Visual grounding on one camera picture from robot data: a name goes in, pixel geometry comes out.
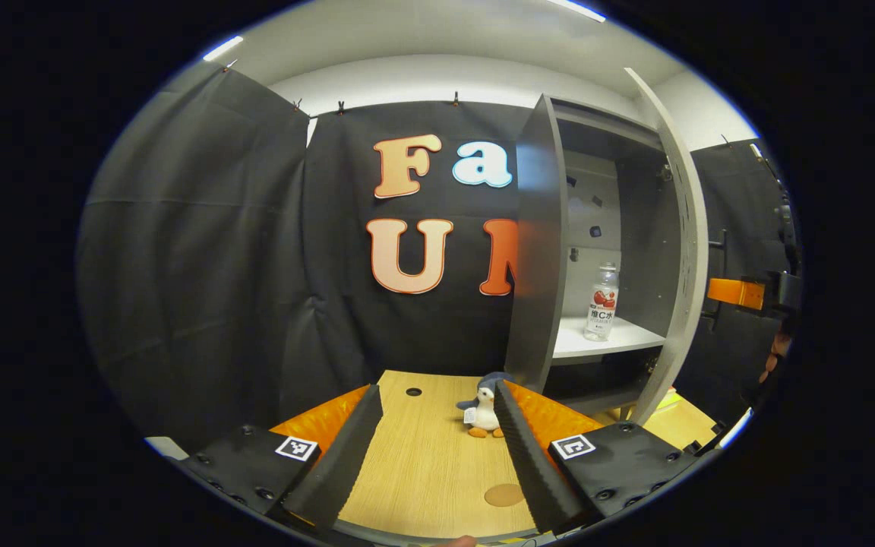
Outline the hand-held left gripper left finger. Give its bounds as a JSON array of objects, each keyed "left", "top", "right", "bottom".
[{"left": 178, "top": 384, "right": 385, "bottom": 530}]

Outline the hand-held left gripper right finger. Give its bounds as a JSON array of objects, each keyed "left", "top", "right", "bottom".
[{"left": 492, "top": 380, "right": 704, "bottom": 534}]

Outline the clear plastic bottle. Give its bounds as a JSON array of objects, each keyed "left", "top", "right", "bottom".
[{"left": 583, "top": 262, "right": 621, "bottom": 343}]

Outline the grey cabinet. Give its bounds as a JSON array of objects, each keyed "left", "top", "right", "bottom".
[{"left": 504, "top": 93, "right": 685, "bottom": 415}]

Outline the white cabinet shelf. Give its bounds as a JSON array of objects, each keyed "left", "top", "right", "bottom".
[{"left": 551, "top": 315, "right": 666, "bottom": 359}]

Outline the penguin plush toy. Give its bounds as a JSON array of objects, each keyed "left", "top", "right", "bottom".
[{"left": 456, "top": 372, "right": 516, "bottom": 439}]

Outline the black backdrop cloth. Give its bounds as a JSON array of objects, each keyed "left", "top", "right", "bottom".
[{"left": 77, "top": 65, "right": 795, "bottom": 449}]

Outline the ceiling light strip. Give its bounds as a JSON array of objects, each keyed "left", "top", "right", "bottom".
[
  {"left": 548, "top": 0, "right": 607, "bottom": 24},
  {"left": 202, "top": 34, "right": 245, "bottom": 63}
]

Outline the black door handle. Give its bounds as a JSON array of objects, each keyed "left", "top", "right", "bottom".
[{"left": 703, "top": 228, "right": 728, "bottom": 331}]

